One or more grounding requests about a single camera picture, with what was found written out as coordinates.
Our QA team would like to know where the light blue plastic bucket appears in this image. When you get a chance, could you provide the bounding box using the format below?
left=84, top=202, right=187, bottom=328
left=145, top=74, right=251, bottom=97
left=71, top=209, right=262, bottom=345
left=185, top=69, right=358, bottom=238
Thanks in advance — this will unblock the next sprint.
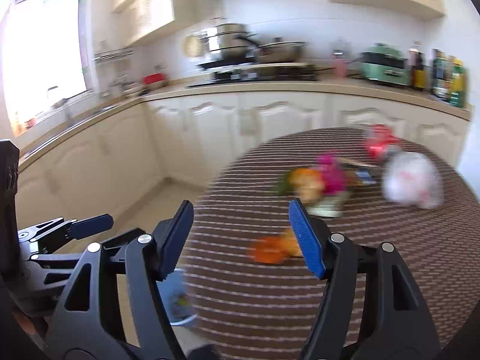
left=156, top=268, right=197, bottom=328

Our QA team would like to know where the black gas stove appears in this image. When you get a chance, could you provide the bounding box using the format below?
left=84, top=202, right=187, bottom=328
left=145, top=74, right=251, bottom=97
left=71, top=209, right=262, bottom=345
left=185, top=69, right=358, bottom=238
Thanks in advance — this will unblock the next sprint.
left=187, top=62, right=320, bottom=88

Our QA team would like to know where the green electric cooker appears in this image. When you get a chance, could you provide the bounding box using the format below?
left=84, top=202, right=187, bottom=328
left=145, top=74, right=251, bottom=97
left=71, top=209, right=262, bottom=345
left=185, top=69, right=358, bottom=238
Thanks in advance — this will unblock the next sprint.
left=360, top=43, right=410, bottom=87

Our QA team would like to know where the orange peel piece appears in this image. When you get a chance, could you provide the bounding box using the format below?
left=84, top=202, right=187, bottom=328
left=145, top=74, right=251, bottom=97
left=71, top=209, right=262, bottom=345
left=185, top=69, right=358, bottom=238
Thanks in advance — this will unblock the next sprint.
left=247, top=228, right=303, bottom=265

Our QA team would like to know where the white plastic bag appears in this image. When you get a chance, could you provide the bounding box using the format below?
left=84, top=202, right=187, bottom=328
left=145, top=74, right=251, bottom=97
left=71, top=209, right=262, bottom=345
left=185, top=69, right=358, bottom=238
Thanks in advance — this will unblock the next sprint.
left=382, top=151, right=444, bottom=210

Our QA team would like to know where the red container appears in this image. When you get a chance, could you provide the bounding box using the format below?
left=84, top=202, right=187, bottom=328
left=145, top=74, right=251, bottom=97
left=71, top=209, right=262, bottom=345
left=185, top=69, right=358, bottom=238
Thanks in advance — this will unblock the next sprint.
left=142, top=73, right=167, bottom=89

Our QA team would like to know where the pink utensil holder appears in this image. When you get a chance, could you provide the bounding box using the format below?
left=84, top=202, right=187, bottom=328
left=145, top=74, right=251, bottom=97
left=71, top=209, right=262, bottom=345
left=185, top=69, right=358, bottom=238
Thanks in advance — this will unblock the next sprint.
left=332, top=49, right=347, bottom=78

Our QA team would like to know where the round cream strainer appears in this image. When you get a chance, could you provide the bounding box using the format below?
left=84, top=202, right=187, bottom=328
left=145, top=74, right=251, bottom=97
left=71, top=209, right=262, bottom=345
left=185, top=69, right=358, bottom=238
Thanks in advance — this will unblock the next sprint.
left=181, top=34, right=204, bottom=59

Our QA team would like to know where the green yellow oil bottle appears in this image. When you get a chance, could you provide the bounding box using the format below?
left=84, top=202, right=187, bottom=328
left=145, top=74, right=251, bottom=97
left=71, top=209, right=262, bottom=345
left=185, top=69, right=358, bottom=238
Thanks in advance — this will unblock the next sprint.
left=449, top=57, right=465, bottom=108

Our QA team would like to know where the window with grey frame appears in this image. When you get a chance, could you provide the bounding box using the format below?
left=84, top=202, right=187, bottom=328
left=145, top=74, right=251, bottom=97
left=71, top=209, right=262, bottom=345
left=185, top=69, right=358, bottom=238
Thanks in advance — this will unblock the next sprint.
left=1, top=0, right=92, bottom=137

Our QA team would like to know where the stainless steamer pot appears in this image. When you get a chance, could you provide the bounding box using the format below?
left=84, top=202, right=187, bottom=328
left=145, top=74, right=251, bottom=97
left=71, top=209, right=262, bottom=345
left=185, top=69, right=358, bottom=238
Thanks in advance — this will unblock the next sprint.
left=200, top=23, right=249, bottom=61

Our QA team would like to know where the dark soy sauce bottle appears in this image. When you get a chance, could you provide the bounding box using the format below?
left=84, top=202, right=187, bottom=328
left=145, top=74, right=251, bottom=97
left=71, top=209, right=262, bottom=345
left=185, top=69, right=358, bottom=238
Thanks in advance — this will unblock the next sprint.
left=409, top=41, right=426, bottom=91

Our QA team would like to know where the red soda can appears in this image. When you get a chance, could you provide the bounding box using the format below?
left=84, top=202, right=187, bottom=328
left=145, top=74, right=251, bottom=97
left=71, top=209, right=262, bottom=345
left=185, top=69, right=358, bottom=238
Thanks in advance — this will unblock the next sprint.
left=364, top=124, right=402, bottom=165

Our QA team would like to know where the brown polka dot tablecloth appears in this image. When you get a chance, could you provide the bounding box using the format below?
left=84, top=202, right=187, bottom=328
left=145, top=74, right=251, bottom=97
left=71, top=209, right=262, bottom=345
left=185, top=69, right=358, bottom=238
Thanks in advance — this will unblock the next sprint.
left=184, top=127, right=479, bottom=359

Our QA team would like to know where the steel wok with lid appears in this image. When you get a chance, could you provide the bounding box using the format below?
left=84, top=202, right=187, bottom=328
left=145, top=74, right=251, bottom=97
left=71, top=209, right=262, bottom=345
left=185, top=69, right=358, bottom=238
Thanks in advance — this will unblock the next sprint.
left=235, top=34, right=307, bottom=63

